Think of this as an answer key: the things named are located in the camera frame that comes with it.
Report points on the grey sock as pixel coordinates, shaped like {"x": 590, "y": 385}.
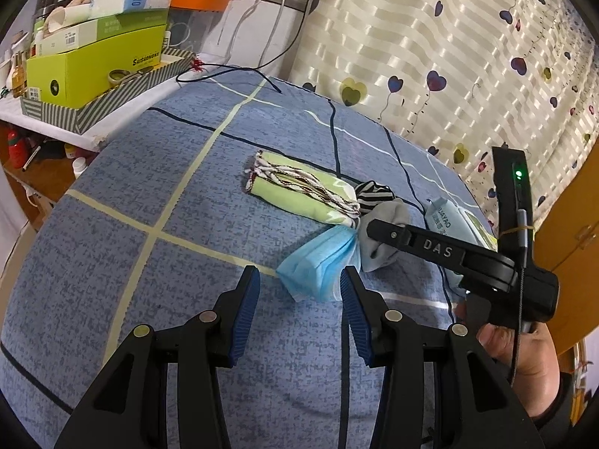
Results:
{"x": 393, "y": 211}

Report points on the person's right forearm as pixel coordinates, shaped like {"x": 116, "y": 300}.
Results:
{"x": 561, "y": 402}

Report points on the light blue tissue packet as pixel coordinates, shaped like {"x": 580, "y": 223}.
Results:
{"x": 442, "y": 222}

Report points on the wooden cabinet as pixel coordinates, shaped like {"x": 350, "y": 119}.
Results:
{"x": 575, "y": 243}

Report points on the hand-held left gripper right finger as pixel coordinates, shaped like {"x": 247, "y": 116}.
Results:
{"x": 355, "y": 318}

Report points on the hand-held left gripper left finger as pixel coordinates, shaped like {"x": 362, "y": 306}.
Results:
{"x": 245, "y": 318}

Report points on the striped cardboard tray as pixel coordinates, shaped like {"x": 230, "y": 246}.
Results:
{"x": 93, "y": 112}

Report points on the small black white striped sock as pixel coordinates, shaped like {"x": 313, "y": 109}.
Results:
{"x": 372, "y": 194}

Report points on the red tassel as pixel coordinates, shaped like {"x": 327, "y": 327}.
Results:
{"x": 198, "y": 65}

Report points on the cream paper roll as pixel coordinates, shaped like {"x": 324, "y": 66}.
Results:
{"x": 65, "y": 16}

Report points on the red bottle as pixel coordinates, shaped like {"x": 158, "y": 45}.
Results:
{"x": 18, "y": 149}

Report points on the green cardboard box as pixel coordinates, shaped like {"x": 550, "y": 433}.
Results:
{"x": 93, "y": 75}

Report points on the person's right hand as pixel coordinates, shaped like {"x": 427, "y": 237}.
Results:
{"x": 533, "y": 365}

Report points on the white pill bottle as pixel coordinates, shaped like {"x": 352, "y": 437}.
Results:
{"x": 79, "y": 167}

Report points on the heart print striped curtain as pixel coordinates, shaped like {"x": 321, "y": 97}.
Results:
{"x": 421, "y": 32}

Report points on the white shelf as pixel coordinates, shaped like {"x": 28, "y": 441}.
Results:
{"x": 56, "y": 133}

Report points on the wet wipes pack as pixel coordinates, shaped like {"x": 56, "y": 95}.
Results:
{"x": 477, "y": 227}

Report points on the blue face mask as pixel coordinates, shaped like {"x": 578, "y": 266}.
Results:
{"x": 313, "y": 266}

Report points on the amber liquid bottle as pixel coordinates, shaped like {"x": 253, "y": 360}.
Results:
{"x": 18, "y": 77}

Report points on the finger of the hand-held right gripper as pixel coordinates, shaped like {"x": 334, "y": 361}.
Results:
{"x": 412, "y": 241}

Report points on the clear plastic storage container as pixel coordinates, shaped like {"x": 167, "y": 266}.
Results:
{"x": 196, "y": 32}

